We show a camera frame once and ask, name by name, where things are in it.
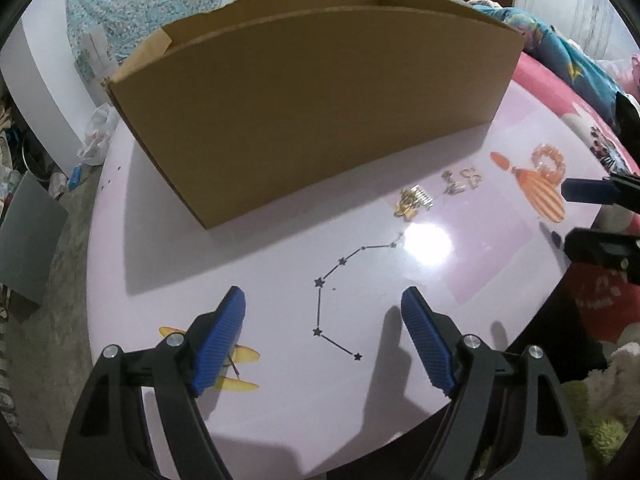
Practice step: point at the gold butterfly outline earring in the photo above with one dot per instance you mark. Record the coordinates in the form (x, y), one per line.
(472, 176)

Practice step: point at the brown cardboard box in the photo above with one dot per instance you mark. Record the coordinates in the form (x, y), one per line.
(259, 99)

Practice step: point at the white plastic bag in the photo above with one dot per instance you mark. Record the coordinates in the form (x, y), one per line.
(98, 135)

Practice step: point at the green fuzzy rug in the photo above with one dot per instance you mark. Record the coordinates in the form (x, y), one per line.
(605, 405)

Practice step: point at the pink floral blanket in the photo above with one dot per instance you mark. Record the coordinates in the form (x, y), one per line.
(608, 304)

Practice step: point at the pile of clothes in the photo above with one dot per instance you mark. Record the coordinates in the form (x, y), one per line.
(13, 153)

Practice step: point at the blue patterned quilt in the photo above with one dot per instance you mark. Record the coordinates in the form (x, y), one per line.
(584, 76)

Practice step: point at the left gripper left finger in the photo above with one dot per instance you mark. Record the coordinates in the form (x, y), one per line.
(108, 437)

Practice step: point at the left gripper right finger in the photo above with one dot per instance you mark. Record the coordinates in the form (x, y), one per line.
(508, 416)

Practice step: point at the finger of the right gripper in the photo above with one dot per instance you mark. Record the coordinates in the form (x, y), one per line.
(610, 251)
(615, 189)

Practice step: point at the gold butterfly earring cluster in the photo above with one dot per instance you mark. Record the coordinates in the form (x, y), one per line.
(411, 201)

